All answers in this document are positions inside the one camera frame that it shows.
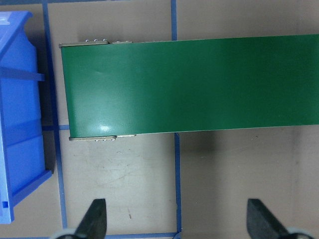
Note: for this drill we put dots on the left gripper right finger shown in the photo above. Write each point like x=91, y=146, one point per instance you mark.
x=261, y=223

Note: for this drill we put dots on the green conveyor belt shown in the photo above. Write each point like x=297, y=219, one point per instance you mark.
x=192, y=85

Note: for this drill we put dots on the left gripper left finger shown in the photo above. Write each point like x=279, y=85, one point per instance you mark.
x=94, y=223

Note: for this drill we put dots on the blue source bin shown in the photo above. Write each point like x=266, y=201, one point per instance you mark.
x=22, y=164

